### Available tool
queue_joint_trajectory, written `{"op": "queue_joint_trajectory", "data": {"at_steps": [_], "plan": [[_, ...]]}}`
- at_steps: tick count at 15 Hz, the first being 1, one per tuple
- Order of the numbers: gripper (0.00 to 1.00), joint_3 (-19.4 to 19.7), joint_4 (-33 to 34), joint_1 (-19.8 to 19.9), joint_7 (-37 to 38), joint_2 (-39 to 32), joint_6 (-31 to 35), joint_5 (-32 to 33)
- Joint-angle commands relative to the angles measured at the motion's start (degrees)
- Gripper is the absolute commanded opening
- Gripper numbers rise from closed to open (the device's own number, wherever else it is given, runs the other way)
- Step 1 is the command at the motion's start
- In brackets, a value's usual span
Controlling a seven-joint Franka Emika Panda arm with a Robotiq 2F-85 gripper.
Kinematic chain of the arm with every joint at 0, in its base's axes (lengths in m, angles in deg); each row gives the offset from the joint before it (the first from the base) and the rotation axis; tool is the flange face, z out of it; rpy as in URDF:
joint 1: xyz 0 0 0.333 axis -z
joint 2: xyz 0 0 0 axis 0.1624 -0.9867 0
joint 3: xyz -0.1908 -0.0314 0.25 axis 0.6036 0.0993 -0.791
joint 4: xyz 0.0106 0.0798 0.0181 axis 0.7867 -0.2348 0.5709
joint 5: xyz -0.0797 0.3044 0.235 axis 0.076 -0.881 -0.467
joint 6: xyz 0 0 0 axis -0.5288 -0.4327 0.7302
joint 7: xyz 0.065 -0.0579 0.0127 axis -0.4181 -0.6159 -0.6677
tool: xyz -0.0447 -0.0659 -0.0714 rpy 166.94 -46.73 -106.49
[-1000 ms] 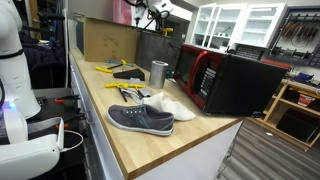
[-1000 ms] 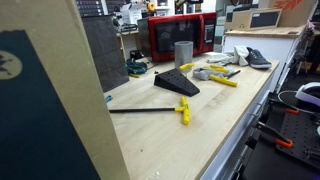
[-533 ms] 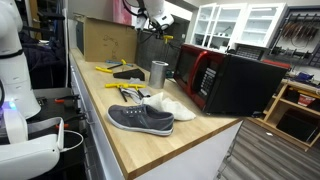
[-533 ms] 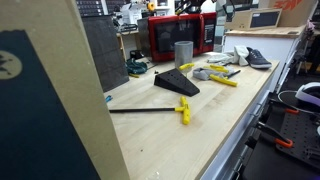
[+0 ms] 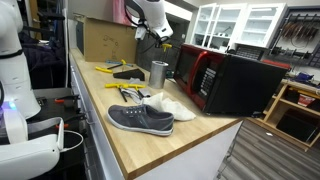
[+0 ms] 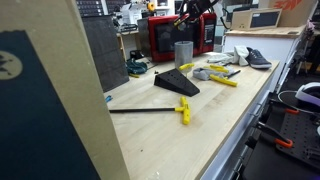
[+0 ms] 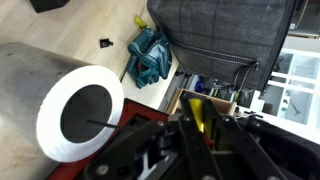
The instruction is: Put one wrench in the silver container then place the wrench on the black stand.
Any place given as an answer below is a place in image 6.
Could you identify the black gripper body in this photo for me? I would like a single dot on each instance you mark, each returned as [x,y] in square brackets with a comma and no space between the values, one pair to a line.
[201,6]

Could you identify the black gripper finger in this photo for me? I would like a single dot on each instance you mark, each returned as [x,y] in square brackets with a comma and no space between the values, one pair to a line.
[194,17]
[184,13]

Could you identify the silver cylindrical container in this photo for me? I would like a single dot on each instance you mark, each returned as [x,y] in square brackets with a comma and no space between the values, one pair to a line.
[183,55]

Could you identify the black wedge wrench stand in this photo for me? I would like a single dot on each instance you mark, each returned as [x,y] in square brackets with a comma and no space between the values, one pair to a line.
[176,83]

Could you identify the white glass door cabinet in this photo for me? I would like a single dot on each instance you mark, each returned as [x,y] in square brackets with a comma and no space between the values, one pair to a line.
[170,6]

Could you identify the red black microwave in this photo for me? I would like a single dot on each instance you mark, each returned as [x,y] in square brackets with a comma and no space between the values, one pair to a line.
[166,40]

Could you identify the small yellow black device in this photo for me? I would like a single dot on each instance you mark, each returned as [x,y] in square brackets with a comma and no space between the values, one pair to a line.
[151,6]

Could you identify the white lab machine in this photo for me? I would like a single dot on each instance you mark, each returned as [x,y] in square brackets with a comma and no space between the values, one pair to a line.
[131,13]

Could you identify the gray cloth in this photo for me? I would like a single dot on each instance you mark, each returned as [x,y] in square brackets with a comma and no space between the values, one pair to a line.
[201,74]

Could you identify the cardboard box dark label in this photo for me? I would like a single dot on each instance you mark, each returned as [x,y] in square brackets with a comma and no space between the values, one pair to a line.
[256,23]

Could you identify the white cloth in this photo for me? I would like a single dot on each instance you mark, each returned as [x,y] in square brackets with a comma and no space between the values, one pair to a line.
[238,55]

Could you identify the wooden side table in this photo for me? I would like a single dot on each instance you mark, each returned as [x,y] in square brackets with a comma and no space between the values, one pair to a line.
[128,33]

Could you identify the small black bag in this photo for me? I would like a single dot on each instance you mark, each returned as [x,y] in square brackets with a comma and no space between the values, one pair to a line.
[136,54]

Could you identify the white cabinet wooden counter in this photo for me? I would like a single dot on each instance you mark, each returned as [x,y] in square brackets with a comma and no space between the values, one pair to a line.
[260,43]

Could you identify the gray canvas shoe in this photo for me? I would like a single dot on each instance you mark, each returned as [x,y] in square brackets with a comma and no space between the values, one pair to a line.
[258,60]

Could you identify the dark gray mesh panel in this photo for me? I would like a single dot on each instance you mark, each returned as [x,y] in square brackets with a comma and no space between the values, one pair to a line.
[103,50]

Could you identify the cardboard box red print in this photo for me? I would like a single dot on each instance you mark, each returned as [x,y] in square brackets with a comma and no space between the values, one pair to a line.
[296,13]

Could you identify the black slotted bins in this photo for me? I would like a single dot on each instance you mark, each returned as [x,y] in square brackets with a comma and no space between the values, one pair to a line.
[89,7]

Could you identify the white workbench base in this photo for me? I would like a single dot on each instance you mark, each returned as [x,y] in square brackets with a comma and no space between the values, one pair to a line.
[233,146]

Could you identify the large cardboard box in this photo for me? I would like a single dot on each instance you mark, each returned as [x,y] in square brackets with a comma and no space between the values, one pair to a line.
[66,100]

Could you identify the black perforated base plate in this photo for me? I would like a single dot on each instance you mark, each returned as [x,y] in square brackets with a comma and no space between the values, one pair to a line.
[300,133]

